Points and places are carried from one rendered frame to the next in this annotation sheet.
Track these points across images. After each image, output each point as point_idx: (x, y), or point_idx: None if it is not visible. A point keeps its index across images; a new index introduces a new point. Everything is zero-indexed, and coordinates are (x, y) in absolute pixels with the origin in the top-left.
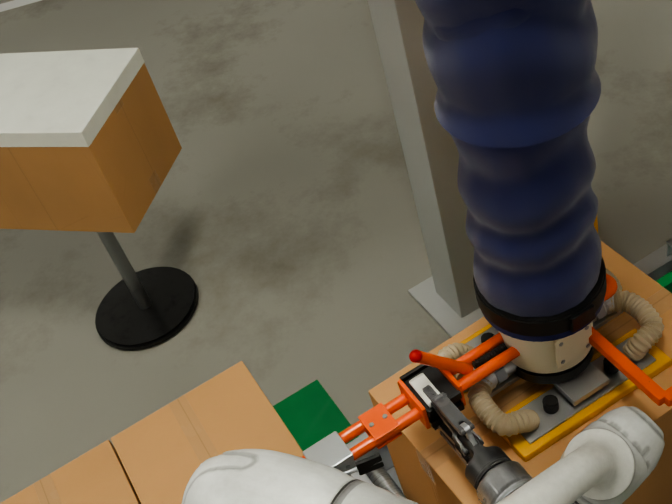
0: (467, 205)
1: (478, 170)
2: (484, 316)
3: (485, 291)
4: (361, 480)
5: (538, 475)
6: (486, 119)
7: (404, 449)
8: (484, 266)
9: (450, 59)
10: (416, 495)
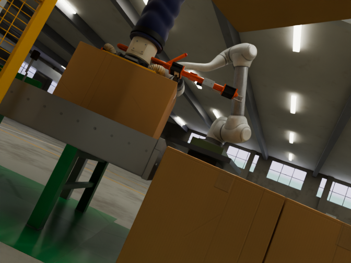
0: (178, 12)
1: (182, 3)
2: (161, 48)
3: (166, 38)
4: (232, 46)
5: (191, 62)
6: None
7: (171, 100)
8: (168, 31)
9: None
10: (157, 131)
